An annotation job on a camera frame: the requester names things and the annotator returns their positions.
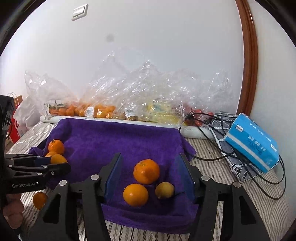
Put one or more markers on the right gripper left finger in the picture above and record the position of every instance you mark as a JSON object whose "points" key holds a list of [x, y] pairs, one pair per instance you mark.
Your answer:
{"points": [[58, 218]]}

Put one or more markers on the orange kumquat far left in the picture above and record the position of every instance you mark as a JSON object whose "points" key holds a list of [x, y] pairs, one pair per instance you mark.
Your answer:
{"points": [[39, 200]]}

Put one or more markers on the person's left hand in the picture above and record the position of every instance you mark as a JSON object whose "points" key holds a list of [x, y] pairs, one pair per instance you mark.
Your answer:
{"points": [[13, 211]]}

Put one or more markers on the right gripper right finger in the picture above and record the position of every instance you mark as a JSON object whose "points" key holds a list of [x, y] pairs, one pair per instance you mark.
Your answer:
{"points": [[240, 221]]}

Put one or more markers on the red paper shopping bag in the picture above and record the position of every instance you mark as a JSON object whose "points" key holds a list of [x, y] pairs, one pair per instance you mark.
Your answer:
{"points": [[13, 132]]}

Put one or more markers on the large orange mandarin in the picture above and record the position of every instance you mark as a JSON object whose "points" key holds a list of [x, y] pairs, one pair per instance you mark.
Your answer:
{"points": [[146, 172]]}

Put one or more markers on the orange kumquat top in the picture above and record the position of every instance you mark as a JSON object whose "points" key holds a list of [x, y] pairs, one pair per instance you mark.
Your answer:
{"points": [[50, 154]]}

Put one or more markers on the white plastic bag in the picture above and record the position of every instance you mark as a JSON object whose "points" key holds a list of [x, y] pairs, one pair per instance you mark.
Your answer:
{"points": [[27, 114]]}

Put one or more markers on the brown wooden door frame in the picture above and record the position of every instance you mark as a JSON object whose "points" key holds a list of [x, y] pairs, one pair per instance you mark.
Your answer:
{"points": [[250, 49]]}

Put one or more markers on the white wall switch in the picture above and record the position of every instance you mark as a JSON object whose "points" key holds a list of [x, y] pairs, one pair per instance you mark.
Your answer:
{"points": [[79, 12]]}

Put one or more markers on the white rolled paper tube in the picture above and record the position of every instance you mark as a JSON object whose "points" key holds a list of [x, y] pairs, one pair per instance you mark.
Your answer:
{"points": [[186, 131]]}

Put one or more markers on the small orange with stem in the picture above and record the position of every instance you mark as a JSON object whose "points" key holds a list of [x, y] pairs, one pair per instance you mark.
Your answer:
{"points": [[56, 146]]}

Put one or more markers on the purple towel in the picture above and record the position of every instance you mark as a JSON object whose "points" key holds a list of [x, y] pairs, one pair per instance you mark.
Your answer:
{"points": [[90, 145]]}

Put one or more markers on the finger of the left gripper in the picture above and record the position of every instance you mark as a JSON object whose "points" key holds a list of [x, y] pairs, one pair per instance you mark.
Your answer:
{"points": [[29, 160], [14, 173]]}

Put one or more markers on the orange kumquat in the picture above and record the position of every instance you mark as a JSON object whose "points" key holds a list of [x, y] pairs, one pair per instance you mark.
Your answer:
{"points": [[50, 154], [39, 200]]}

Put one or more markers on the yellow lemon fruit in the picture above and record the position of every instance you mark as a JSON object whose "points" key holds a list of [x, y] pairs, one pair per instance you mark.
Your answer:
{"points": [[164, 190]]}

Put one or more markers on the blue tissue pack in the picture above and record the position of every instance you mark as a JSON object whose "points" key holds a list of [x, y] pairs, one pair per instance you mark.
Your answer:
{"points": [[253, 142]]}

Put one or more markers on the clear plastic fruit bags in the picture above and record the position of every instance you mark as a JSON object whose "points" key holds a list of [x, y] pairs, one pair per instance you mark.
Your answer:
{"points": [[126, 88]]}

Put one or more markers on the large orange fruit pile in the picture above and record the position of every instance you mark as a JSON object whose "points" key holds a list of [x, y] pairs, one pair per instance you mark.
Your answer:
{"points": [[58, 159]]}

